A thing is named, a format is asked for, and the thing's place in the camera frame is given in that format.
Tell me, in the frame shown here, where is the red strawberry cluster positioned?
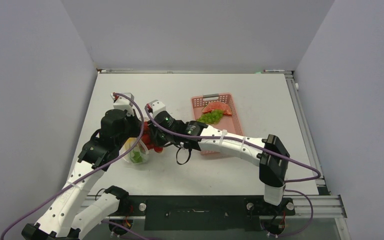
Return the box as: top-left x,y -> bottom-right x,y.
141,121 -> 163,153

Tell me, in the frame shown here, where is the yellow bell pepper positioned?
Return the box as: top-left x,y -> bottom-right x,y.
123,137 -> 136,151

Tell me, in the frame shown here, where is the clear zip top bag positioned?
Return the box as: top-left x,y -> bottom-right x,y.
119,115 -> 151,167

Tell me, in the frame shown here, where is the green lime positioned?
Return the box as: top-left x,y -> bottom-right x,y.
128,150 -> 144,164

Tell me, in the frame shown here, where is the green grape bunch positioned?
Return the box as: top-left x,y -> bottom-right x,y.
196,109 -> 224,125

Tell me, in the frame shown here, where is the pink plastic basket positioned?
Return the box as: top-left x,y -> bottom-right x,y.
190,93 -> 245,157

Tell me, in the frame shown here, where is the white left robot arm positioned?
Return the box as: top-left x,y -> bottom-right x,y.
21,109 -> 144,240

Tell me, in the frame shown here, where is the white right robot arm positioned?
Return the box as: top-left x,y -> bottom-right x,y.
150,110 -> 290,214

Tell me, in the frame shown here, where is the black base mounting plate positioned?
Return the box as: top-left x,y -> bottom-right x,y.
111,195 -> 296,232

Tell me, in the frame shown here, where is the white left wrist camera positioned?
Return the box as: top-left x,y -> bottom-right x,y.
111,92 -> 136,117

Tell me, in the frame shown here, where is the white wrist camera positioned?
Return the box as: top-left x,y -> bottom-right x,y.
146,99 -> 166,118
111,92 -> 136,117

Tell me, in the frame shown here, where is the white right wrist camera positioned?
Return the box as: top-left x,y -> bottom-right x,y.
146,99 -> 166,118

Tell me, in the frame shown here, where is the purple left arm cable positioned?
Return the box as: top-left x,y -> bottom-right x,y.
0,92 -> 146,240

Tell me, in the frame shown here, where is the aluminium rail frame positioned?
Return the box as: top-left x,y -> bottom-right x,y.
261,69 -> 351,240

